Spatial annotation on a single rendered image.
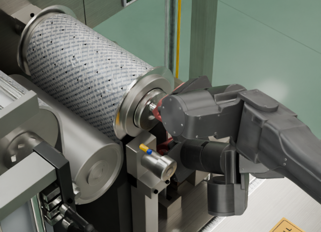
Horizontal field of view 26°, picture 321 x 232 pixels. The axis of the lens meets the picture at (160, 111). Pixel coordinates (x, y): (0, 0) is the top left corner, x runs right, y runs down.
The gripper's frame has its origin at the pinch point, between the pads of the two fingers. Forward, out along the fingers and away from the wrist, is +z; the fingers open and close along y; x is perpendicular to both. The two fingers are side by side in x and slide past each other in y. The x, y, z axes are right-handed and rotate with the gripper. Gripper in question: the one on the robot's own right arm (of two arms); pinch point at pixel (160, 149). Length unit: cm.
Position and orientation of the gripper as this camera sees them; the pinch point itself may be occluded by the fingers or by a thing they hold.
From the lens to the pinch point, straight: 135.9
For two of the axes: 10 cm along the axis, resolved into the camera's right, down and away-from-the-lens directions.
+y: 6.8, -5.2, 5.2
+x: -3.7, -8.5, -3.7
